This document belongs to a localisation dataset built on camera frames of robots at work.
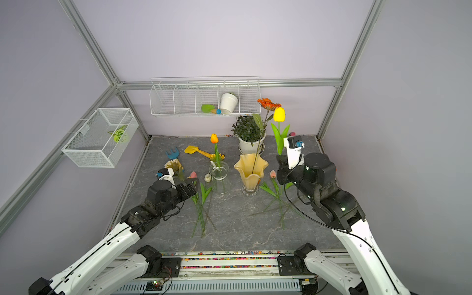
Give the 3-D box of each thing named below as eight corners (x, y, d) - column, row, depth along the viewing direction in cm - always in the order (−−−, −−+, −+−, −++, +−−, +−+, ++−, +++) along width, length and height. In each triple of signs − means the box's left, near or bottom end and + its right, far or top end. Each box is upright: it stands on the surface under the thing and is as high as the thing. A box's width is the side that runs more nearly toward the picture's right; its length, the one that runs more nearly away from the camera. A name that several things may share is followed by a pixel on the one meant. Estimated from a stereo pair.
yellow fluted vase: (251, 203, 93) (252, 180, 76) (234, 187, 99) (231, 162, 82) (266, 189, 98) (271, 164, 81) (249, 174, 105) (250, 148, 87)
